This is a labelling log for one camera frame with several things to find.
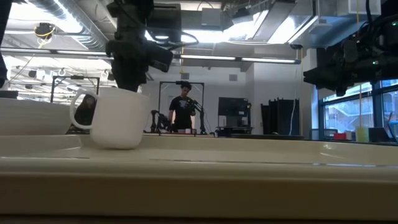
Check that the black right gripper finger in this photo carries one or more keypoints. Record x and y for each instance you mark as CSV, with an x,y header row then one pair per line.
x,y
315,77
341,90

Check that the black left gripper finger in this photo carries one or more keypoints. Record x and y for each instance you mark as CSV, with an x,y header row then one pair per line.
x,y
134,84
122,83

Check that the white ceramic mug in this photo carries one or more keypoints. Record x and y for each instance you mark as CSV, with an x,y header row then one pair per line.
x,y
121,118

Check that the white ribbed bowl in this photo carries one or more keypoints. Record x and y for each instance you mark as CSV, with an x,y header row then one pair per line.
x,y
31,116

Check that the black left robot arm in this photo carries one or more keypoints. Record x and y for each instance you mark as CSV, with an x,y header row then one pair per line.
x,y
130,18

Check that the beige plastic tray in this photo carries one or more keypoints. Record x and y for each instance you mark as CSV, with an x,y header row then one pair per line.
x,y
199,186

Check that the large glass window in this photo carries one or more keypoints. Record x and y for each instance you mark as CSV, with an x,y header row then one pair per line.
x,y
348,115

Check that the red box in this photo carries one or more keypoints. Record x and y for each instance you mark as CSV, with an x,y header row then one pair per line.
x,y
339,136

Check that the person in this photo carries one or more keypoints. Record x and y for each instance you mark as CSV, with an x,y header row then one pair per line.
x,y
85,112
183,109

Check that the yellow-green cup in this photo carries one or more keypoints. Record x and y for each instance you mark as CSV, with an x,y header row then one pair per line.
x,y
362,134

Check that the black folding panels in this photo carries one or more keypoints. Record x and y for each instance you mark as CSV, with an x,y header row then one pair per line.
x,y
280,116

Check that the blue chair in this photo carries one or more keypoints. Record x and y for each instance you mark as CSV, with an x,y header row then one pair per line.
x,y
394,129

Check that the long ceiling light bar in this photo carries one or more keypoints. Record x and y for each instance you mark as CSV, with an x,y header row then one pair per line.
x,y
62,52
217,58

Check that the dark background table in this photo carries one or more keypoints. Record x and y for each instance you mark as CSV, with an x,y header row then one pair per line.
x,y
267,136

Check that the black monitor on cart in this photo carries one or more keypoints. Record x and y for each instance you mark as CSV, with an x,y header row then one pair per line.
x,y
233,107

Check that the grey ceiling box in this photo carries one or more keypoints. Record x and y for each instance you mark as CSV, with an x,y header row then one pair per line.
x,y
211,17

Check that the black computer monitor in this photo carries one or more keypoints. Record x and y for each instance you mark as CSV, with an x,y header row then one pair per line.
x,y
8,94

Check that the black background rig frame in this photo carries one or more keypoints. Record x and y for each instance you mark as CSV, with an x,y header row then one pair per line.
x,y
159,102

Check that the ceiling security camera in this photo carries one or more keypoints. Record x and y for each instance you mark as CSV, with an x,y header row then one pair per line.
x,y
296,46

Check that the thin black metal frame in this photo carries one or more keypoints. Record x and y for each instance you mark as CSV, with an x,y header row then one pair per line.
x,y
76,77

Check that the grey wall vent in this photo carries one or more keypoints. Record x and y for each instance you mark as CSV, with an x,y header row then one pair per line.
x,y
233,77
185,76

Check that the silver spiral air duct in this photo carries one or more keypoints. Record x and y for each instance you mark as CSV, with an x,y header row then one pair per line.
x,y
77,28

